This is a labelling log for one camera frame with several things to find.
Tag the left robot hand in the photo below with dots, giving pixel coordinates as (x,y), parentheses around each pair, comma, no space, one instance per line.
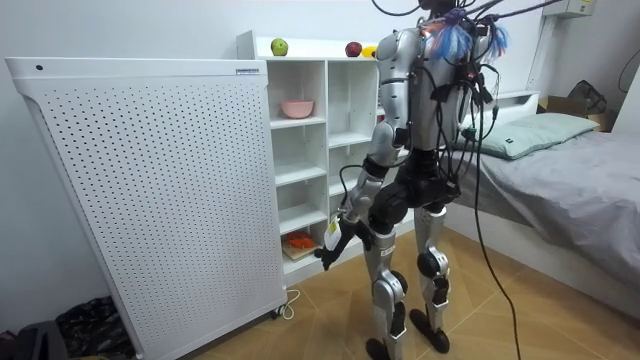
(332,232)

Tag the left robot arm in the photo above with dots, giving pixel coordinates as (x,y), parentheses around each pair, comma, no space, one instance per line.
(395,75)

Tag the orange soft toy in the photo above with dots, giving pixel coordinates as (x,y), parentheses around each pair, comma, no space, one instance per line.
(300,241)

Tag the wooden board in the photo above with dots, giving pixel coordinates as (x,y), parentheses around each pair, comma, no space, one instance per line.
(296,252)

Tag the white shelf unit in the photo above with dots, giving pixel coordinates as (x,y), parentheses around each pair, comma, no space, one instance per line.
(300,172)

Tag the robot legs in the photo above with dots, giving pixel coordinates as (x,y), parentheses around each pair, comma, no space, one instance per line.
(385,292)

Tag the pink bowl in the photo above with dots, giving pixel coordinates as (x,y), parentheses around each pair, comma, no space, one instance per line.
(297,108)

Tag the robot body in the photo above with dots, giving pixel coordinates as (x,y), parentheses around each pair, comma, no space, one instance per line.
(424,112)

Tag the white perforated appliance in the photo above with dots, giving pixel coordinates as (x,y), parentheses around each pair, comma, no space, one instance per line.
(160,200)

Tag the yellow fruit soft toy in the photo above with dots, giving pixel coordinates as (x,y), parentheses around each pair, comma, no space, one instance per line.
(369,52)

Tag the red apple soft toy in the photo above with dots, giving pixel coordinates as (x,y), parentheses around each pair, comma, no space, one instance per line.
(353,49)

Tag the green apple soft toy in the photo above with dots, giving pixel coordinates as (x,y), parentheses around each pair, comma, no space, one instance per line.
(279,47)

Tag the pale green pillow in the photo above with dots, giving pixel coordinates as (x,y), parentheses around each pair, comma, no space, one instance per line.
(530,132)

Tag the grey bed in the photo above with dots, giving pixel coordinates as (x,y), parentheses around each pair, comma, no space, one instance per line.
(575,200)

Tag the black plastic bag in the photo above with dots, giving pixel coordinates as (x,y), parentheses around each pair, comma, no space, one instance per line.
(95,325)

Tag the cardboard box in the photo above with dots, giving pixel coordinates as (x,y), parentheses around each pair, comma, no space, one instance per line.
(562,106)

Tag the black mesh basket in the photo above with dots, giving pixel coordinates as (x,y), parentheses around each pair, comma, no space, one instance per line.
(589,96)

